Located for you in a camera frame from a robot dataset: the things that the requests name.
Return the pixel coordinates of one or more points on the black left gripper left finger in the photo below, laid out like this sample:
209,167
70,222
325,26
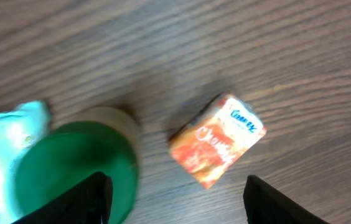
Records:
88,202

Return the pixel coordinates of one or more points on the green lid jar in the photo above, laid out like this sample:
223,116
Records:
101,139

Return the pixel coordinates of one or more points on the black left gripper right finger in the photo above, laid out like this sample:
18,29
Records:
266,205

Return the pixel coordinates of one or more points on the teal wipes packet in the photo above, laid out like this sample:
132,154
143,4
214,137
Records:
20,129

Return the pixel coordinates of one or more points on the orange tissue pack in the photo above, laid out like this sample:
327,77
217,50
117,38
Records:
224,130

